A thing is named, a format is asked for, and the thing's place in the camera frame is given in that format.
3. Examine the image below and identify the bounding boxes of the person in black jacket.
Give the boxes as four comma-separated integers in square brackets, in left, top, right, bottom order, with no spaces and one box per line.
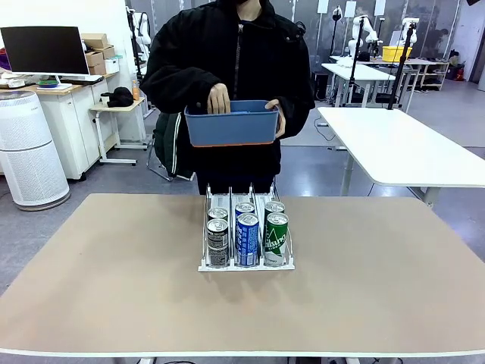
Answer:
[139,0,316,196]

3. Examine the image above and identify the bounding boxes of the dark green puffer jacket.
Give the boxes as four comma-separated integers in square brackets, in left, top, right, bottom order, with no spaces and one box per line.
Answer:
[152,111,199,182]

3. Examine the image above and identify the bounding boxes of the wooden shelf table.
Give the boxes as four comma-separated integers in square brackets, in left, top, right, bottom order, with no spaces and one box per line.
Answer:
[374,58,451,93]

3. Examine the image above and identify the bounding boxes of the person's left forearm black sleeve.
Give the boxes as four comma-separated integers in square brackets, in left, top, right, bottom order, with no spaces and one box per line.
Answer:
[278,85,316,140]

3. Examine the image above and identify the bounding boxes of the white cabinet wooden top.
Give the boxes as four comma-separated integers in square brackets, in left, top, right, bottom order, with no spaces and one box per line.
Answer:
[0,74,119,182]

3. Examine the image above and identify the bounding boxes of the person's right hand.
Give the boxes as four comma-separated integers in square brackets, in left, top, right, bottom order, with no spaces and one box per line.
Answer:
[207,83,231,115]

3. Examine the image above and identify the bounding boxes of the large white table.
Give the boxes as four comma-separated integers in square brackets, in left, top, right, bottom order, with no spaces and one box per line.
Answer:
[317,107,485,208]

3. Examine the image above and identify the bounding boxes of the white side table wooden top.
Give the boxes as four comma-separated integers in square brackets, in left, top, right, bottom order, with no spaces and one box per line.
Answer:
[89,97,149,167]

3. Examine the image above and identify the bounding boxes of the person's right forearm black sleeve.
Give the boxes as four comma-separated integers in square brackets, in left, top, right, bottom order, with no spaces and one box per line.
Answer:
[139,62,223,114]

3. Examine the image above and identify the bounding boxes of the metal chair frame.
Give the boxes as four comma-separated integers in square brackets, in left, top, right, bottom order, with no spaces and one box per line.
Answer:
[146,142,174,183]

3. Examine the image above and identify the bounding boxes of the black light stand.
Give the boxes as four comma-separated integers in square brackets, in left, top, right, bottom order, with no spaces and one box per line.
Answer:
[386,20,415,111]

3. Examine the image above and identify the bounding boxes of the black slim stand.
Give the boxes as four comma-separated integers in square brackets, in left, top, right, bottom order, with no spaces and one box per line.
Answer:
[345,15,367,105]

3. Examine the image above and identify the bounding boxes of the person's left hand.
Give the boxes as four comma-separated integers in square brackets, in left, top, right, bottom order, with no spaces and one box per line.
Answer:
[264,98,287,140]

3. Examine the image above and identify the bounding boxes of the black computer monitor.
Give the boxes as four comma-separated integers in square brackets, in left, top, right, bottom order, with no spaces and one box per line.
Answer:
[0,26,91,91]

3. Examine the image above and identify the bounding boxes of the black keyboard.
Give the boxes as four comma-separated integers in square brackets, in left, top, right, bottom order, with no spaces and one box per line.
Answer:
[59,75,105,86]

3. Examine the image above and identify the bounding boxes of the white background desk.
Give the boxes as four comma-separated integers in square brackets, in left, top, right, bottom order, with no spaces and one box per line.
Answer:
[321,62,397,108]

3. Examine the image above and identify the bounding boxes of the blue plastic bin orange base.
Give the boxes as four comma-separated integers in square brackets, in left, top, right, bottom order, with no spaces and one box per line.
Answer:
[184,99,280,148]

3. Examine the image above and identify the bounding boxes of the black bag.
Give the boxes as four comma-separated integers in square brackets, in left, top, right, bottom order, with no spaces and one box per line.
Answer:
[100,86,135,109]

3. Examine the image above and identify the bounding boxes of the white cylindrical air purifier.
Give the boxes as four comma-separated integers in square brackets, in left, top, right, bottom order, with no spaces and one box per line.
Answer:
[0,90,72,212]

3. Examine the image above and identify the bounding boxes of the yellow plastic bin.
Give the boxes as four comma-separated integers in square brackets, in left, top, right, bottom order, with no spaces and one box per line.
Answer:
[381,45,413,64]

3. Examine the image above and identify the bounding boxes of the white wire can dispenser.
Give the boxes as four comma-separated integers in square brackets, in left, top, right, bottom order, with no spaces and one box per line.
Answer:
[198,181,296,273]

